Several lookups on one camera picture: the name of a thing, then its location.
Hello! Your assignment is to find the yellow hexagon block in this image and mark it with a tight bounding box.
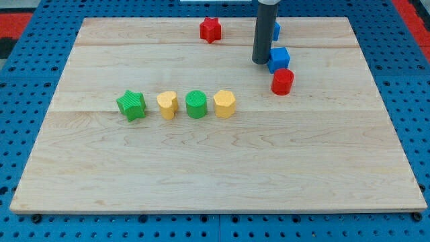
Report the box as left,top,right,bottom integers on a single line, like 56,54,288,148
213,90,236,118

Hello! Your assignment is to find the red cylinder block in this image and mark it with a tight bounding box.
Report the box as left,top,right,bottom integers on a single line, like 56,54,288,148
271,68,295,95

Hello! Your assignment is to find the green cylinder block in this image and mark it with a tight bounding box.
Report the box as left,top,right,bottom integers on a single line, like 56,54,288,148
185,90,208,119

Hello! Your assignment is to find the yellow heart block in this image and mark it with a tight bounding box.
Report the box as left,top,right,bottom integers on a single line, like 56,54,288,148
157,91,179,120

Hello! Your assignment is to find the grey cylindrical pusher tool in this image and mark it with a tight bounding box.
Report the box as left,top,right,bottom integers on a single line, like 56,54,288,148
252,0,280,65

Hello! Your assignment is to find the blue cube block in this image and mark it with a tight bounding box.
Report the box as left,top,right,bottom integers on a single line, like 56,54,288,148
267,47,290,74

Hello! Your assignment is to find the red star block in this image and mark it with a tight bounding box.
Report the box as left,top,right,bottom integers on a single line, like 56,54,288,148
200,17,222,44

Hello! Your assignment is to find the blue triangle block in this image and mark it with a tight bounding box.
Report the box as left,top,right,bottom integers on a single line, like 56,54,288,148
272,22,281,41

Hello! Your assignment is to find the wooden board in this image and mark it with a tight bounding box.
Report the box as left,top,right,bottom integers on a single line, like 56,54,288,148
10,17,427,214

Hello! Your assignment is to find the green star block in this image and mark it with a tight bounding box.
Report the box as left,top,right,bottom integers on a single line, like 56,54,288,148
116,90,146,122

